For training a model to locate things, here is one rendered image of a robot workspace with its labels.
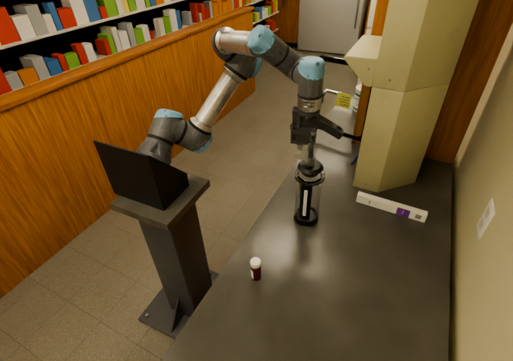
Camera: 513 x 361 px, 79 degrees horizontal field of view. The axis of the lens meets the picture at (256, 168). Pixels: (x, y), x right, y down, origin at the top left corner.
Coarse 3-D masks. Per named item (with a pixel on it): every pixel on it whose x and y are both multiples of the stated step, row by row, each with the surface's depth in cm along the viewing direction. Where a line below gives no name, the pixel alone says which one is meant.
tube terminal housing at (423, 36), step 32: (416, 0) 93; (448, 0) 94; (384, 32) 102; (416, 32) 98; (448, 32) 101; (384, 64) 107; (416, 64) 104; (448, 64) 108; (384, 96) 113; (416, 96) 112; (384, 128) 120; (416, 128) 122; (384, 160) 127; (416, 160) 133
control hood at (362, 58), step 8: (360, 40) 127; (368, 40) 126; (376, 40) 126; (352, 48) 119; (360, 48) 118; (368, 48) 118; (376, 48) 118; (344, 56) 112; (352, 56) 111; (360, 56) 111; (368, 56) 110; (376, 56) 110; (352, 64) 112; (360, 64) 111; (368, 64) 110; (360, 72) 112; (368, 72) 111; (368, 80) 113
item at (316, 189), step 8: (296, 176) 112; (304, 176) 119; (320, 176) 115; (296, 184) 116; (320, 184) 112; (296, 192) 118; (312, 192) 113; (320, 192) 116; (296, 200) 119; (312, 200) 115; (296, 208) 122; (312, 208) 118; (312, 216) 120
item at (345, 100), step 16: (336, 64) 149; (336, 80) 153; (352, 80) 148; (336, 96) 157; (352, 96) 152; (368, 96) 147; (320, 112) 168; (336, 112) 162; (352, 112) 157; (352, 128) 161
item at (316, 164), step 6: (300, 162) 112; (306, 162) 112; (312, 162) 109; (318, 162) 112; (300, 168) 110; (306, 168) 109; (312, 168) 109; (318, 168) 109; (306, 174) 108; (312, 174) 108
